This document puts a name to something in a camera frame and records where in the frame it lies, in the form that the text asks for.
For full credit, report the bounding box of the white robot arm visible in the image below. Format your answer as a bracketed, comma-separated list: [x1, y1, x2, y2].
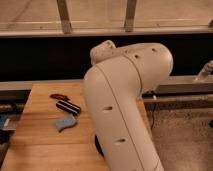
[83, 40, 173, 171]

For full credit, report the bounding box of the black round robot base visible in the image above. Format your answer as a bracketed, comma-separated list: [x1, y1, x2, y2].
[95, 135, 104, 157]

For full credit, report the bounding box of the blue plastic piece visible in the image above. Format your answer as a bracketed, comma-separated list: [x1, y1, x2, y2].
[55, 115, 77, 132]

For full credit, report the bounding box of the black striped rectangular block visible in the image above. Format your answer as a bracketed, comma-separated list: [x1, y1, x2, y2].
[56, 100, 81, 116]

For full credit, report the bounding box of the metal window post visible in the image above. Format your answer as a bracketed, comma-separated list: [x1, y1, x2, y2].
[56, 0, 72, 34]
[124, 0, 137, 32]

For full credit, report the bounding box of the dark red small object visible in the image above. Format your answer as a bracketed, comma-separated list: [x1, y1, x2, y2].
[50, 94, 70, 101]

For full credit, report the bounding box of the white object at right edge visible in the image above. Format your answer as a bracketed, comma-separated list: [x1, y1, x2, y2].
[194, 60, 213, 82]

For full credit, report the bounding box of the blue object at left edge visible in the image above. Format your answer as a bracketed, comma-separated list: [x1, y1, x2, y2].
[0, 115, 16, 131]

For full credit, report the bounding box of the right metal window post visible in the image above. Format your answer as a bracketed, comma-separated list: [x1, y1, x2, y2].
[124, 0, 137, 32]

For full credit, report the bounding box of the left metal window post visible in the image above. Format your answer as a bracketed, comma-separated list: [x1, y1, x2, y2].
[56, 0, 72, 34]

